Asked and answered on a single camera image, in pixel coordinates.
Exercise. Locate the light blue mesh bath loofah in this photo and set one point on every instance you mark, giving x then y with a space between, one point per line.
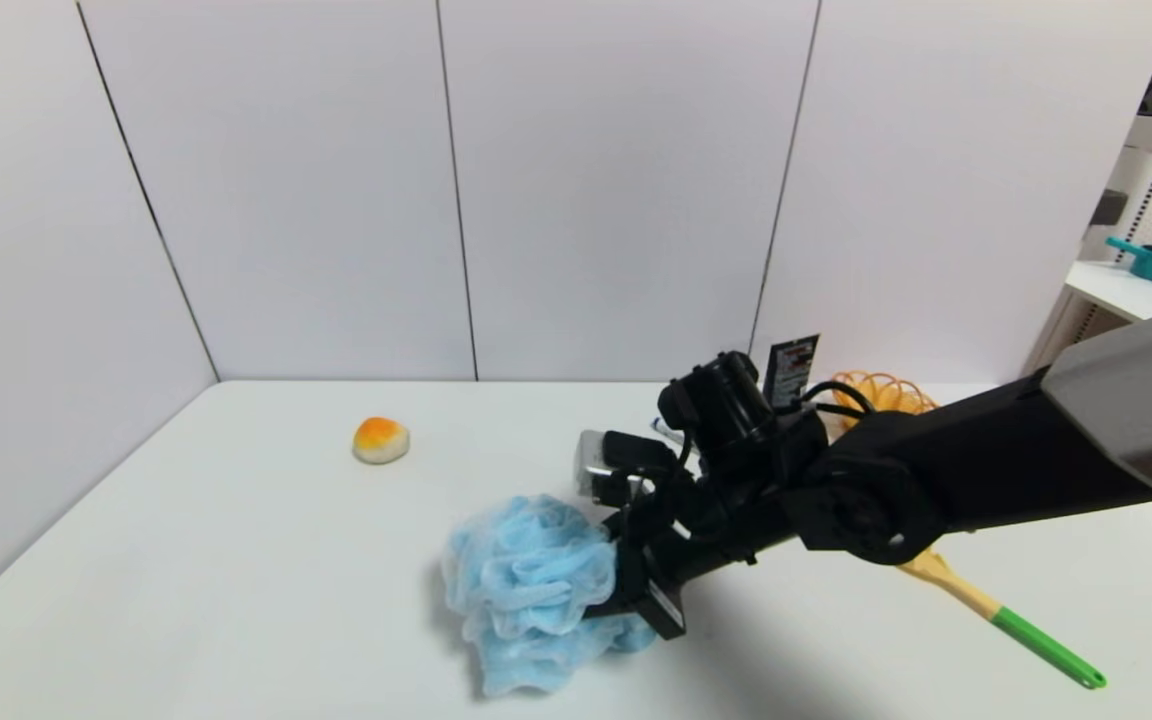
526 590

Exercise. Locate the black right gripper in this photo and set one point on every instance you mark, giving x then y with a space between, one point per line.
658 604

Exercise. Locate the black and grey right robot arm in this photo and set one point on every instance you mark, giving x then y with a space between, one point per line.
986 460

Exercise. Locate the orange and white toy bun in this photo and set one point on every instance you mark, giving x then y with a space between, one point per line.
381 440

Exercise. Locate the yellow woven basket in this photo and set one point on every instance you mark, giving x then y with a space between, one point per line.
886 390

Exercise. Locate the black cosmetic tube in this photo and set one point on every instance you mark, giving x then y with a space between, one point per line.
791 370

